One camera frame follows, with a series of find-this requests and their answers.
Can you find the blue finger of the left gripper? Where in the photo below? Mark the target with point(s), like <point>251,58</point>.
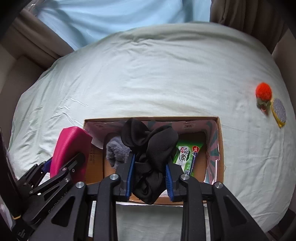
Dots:
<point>73,171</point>
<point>34,175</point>

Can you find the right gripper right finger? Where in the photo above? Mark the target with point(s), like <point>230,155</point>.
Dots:
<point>169,184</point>

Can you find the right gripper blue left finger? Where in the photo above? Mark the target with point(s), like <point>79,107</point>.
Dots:
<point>129,179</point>

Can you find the magenta pink pouch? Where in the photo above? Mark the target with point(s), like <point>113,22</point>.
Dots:
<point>72,141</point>

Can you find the green wet wipes pack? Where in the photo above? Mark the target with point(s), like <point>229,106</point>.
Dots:
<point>186,155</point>

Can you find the grey fluffy sock ball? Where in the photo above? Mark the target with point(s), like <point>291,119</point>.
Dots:
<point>116,152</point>

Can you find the black sock bundle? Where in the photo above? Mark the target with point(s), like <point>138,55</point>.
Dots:
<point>153,151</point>

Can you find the orange pompom toy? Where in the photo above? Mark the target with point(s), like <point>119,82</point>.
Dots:
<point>263,95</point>

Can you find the open cardboard box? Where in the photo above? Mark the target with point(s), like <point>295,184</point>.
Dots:
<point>209,165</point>

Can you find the pale green bed sheet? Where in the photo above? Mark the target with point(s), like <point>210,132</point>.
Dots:
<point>194,69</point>

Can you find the left brown curtain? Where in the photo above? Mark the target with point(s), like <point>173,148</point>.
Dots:
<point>29,37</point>

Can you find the brown curtain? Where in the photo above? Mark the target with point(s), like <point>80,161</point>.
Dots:
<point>29,37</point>
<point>260,19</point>

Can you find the light blue window cloth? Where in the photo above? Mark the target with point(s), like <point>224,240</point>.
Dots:
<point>80,23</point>

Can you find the right brown curtain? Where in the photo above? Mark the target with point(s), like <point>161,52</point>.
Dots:
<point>260,19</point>

